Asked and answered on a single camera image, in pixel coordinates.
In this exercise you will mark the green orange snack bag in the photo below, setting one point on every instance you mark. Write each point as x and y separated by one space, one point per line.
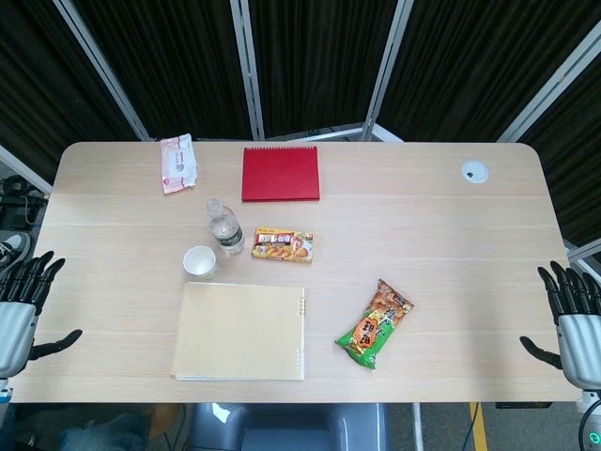
371 329

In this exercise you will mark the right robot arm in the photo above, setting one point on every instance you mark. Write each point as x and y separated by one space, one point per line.
592 423

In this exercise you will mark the red spiral notebook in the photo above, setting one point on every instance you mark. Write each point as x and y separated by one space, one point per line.
281 175

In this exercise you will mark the grey robot torso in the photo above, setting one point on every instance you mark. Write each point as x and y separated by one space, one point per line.
291 430

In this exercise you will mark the transparent plastic water bottle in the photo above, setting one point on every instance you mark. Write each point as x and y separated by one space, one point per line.
226 230

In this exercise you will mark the grey white sneaker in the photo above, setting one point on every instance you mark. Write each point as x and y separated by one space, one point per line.
14 249

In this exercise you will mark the yellow curry box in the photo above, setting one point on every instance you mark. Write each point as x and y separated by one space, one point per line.
282 245

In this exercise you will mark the pink wet wipes pack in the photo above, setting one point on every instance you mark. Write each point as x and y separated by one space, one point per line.
177 164

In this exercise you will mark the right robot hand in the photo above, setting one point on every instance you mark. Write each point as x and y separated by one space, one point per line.
580 347

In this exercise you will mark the white table leg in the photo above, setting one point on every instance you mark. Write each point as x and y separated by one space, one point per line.
418 427

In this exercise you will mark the black folding screen panel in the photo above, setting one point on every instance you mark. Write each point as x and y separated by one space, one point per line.
469 61
577 141
47 70
178 61
324 61

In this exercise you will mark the white paper cup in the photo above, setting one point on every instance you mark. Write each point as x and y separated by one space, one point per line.
199 262

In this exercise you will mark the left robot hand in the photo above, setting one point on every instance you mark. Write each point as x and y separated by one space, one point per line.
16 336

